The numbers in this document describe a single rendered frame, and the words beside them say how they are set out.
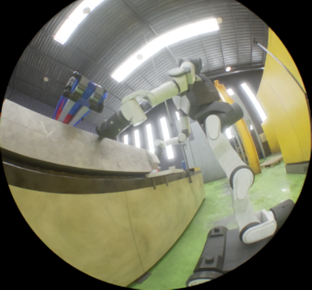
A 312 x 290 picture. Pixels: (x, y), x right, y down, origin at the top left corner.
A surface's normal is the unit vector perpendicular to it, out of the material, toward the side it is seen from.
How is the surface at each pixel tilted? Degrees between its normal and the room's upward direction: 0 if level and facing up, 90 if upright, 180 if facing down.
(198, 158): 90
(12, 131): 80
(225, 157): 90
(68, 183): 90
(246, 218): 90
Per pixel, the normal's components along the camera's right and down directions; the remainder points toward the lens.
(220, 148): -0.28, 0.04
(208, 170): -0.53, -0.27
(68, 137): 0.80, -0.49
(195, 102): -0.58, 0.24
